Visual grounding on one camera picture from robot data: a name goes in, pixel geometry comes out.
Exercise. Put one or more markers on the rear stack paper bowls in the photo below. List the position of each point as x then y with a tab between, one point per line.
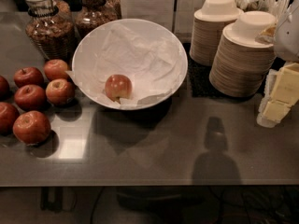
208	23

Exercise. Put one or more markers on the white sign card left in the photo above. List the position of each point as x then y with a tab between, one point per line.
159	11

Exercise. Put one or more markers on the red apple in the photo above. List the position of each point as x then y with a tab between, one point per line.
32	127
60	92
30	97
28	75
55	69

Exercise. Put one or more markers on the front stack paper bowls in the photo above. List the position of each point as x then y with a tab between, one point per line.
241	63

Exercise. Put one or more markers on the red apple back left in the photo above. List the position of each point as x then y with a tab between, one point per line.
28	75

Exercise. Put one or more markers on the glass granola jar left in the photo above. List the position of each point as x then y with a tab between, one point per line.
50	30

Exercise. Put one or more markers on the glass granola jar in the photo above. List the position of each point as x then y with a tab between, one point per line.
50	30
93	14

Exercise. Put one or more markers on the red apple edge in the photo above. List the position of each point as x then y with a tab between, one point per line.
4	87
8	115

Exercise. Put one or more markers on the glass granola jar right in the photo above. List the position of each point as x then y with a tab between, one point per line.
93	14

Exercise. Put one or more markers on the red-yellow apple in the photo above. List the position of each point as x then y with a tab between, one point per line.
117	87

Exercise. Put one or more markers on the red apple front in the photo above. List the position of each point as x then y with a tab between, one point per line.
32	127

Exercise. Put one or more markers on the red apple left back edge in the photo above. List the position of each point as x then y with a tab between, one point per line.
4	87

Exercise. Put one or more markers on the stack paper bowls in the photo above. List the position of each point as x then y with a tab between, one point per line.
241	63
208	23

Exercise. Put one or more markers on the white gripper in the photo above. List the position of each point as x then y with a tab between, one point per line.
289	37

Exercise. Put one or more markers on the large white bowl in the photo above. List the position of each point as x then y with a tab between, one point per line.
102	41

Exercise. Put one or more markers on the red apple middle left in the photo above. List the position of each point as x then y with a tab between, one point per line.
30	97

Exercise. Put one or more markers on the red apple middle right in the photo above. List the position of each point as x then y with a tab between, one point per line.
60	92

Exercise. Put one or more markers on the red apple back right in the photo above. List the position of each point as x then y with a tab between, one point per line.
55	69

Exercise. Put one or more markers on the red apple left front edge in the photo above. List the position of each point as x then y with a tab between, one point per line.
8	115

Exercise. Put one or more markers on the white paper bowl liner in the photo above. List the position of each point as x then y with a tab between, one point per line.
137	59

